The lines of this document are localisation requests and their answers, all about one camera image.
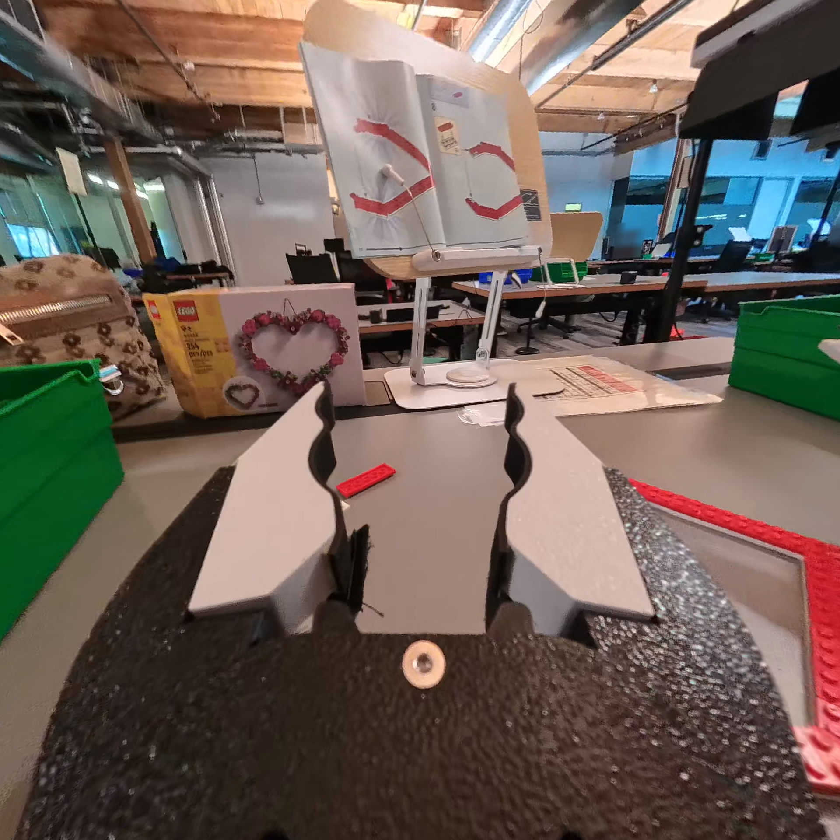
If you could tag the printed sheet with red label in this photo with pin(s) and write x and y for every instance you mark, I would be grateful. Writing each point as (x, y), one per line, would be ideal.
(604, 380)

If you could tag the pink lego plate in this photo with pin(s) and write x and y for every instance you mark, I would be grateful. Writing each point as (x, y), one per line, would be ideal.
(820, 754)

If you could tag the open lego instruction booklet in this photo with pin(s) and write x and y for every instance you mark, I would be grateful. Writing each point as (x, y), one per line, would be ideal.
(367, 164)

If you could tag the lego box with heart wreath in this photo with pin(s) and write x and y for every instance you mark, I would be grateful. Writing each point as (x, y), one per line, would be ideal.
(210, 315)

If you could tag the long grey desk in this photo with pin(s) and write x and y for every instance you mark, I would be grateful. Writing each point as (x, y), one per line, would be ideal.
(754, 281)

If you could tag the black monitor on pole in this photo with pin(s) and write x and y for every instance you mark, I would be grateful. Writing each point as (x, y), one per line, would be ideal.
(741, 98)

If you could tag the small green bin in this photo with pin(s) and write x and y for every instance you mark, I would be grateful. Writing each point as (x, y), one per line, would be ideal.
(558, 270)

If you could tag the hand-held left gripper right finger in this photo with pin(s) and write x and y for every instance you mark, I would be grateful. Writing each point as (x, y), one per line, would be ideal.
(571, 525)

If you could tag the red lego frame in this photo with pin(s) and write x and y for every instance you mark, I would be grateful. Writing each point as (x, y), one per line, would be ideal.
(722, 518)

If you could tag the small wooden book stand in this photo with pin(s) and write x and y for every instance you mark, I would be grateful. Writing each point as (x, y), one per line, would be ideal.
(577, 233)

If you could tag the brown patterned bag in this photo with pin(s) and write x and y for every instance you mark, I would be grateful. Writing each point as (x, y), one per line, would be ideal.
(59, 275)

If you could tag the silver air duct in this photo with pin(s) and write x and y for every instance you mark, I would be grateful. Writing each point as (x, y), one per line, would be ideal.
(505, 26)

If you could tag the green plastic bin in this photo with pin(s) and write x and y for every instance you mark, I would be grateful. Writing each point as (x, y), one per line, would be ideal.
(46, 472)
(774, 367)

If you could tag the long wooden desk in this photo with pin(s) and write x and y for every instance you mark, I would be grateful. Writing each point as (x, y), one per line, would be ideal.
(590, 287)

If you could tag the long red lego plate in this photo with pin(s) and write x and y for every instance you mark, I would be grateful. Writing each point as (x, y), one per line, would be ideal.
(364, 481)

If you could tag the paper notice on glass wall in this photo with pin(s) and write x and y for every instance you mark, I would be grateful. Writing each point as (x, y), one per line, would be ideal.
(71, 170)

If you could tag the small clear plastic bag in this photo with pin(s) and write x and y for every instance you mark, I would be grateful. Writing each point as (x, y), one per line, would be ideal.
(482, 415)

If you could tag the wooden book stand white base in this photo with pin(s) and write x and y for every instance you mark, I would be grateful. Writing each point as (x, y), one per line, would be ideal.
(354, 26)

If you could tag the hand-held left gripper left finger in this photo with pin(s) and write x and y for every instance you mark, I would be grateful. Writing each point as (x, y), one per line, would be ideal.
(275, 525)

